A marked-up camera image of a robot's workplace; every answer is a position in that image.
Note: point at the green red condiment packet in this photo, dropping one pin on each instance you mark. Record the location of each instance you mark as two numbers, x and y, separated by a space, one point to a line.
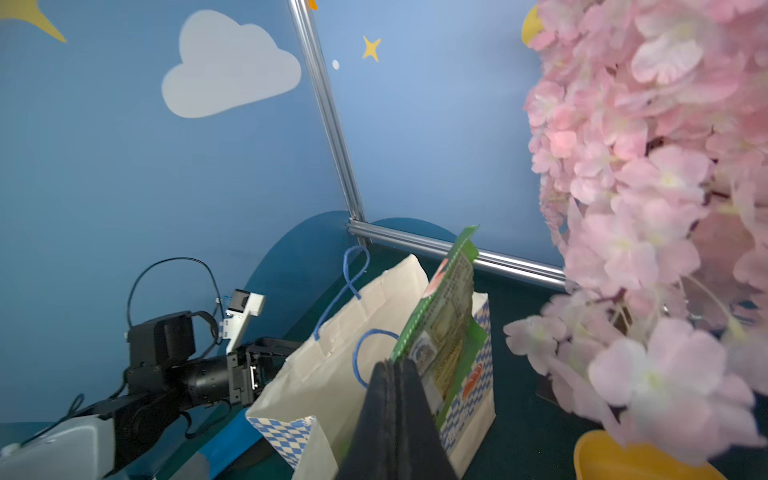
441 335

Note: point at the blue checkered paper bag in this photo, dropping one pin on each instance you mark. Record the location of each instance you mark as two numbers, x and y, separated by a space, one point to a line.
309 411

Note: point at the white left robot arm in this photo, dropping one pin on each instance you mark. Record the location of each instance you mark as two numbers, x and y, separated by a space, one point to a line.
163 382

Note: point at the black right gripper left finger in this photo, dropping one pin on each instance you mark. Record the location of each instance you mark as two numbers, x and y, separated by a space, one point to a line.
372 451

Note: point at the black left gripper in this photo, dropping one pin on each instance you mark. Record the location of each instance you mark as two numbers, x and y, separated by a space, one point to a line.
253 365

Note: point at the pink blossom artificial tree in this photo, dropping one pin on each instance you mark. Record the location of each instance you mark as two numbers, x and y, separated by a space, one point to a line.
649 135

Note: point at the left aluminium frame post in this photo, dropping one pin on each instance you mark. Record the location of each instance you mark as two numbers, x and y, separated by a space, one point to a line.
316 66

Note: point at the yellow plastic tray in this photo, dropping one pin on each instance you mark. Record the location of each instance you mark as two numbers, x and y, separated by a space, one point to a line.
597 456

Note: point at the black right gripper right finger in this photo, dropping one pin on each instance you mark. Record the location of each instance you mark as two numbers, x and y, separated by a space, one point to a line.
419 453

